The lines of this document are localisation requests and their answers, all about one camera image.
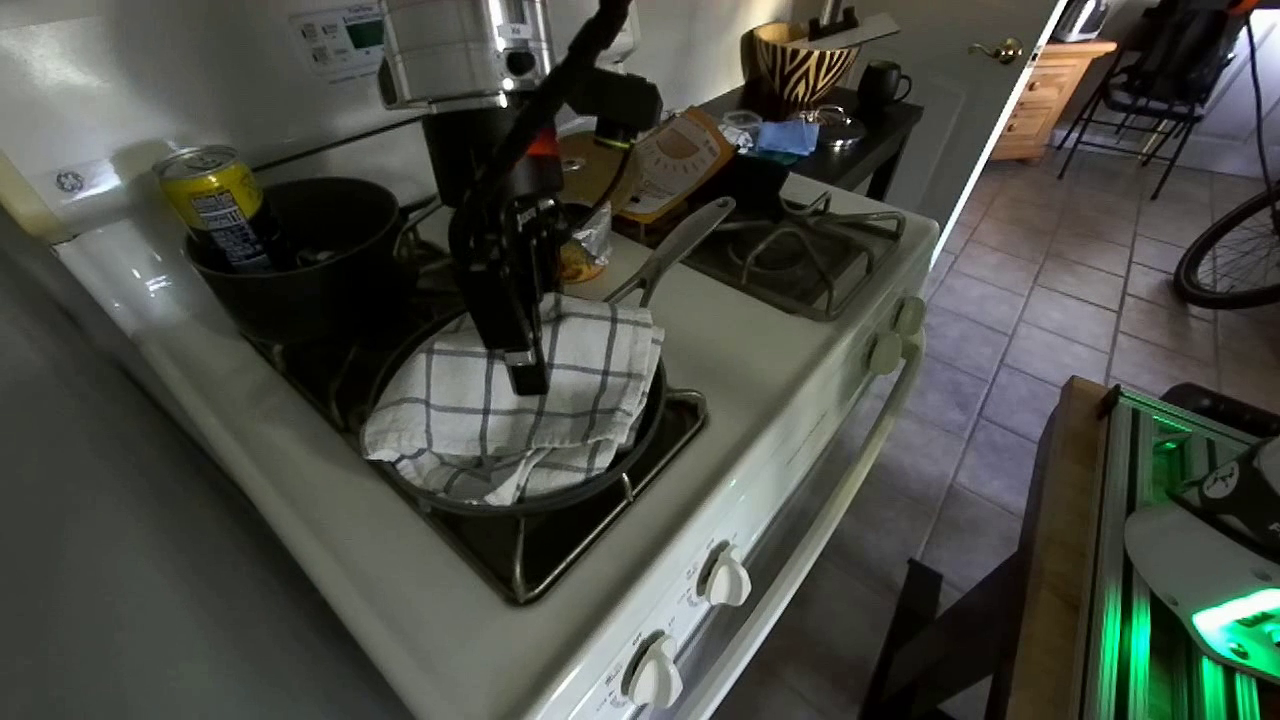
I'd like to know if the wooden dresser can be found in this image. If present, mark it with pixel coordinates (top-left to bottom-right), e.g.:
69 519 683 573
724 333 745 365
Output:
990 38 1118 163

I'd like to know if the black cooking pot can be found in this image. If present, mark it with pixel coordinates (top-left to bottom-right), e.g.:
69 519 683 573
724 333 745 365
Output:
184 177 423 347

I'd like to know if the glass pot lid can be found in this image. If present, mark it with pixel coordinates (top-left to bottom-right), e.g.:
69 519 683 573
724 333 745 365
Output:
800 104 868 152

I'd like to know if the white gas stove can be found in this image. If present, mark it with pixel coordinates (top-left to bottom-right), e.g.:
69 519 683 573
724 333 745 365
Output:
0 0 942 720

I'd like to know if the black side table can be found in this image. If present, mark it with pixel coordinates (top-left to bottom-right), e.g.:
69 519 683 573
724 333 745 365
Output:
698 84 925 203

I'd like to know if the white checked towel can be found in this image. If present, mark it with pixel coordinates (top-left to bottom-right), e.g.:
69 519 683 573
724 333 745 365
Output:
361 292 667 507

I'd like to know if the small clear container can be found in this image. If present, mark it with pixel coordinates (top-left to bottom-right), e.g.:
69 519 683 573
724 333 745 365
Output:
720 110 765 153

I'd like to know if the black mug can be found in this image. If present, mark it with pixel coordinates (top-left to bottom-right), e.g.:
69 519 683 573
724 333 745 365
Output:
857 60 914 113

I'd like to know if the blue cloth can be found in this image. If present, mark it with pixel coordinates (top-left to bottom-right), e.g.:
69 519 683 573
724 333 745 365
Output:
754 120 821 159

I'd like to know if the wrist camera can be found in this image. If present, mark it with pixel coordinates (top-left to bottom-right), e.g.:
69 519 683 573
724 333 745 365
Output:
572 66 664 147

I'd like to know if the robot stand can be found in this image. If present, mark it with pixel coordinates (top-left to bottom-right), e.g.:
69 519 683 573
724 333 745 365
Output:
860 375 1280 720

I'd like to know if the oven door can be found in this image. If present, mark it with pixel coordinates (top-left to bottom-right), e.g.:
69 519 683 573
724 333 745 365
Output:
540 340 927 720

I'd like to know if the black folding chair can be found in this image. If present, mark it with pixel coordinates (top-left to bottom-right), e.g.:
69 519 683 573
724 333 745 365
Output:
1054 0 1251 201

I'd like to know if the silver appliance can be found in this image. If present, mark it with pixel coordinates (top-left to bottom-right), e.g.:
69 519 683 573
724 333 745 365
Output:
1050 0 1113 44

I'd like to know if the zebra striped bowl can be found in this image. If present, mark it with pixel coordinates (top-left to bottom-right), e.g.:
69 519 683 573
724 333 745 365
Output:
750 21 862 113

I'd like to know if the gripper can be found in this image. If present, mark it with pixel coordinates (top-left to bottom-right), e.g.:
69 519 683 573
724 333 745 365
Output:
420 100 567 398

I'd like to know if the black frying pan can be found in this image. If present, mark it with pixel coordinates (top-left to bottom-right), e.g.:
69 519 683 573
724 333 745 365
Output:
364 196 738 518

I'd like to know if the stove burner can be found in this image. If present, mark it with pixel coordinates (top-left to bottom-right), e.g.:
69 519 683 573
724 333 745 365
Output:
252 298 709 607
684 190 908 324

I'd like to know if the oven door handle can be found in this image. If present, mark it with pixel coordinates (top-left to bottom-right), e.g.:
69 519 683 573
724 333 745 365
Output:
690 336 925 720

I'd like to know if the bicycle wheel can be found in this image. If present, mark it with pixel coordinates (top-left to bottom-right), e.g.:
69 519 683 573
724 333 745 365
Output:
1172 184 1280 310

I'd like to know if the round wooden board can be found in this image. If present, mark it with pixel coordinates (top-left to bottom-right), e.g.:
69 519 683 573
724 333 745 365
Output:
556 130 629 206

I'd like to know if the yellow drink can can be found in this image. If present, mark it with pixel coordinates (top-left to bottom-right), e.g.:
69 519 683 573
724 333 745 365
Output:
152 145 269 274

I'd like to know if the white door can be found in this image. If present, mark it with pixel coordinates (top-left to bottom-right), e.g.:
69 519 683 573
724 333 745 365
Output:
840 0 1063 256

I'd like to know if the foil snack bag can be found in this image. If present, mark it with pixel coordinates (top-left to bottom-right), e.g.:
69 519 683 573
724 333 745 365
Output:
558 204 613 285

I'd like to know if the orange paper packet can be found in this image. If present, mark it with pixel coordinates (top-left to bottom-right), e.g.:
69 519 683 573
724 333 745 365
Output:
618 106 738 225

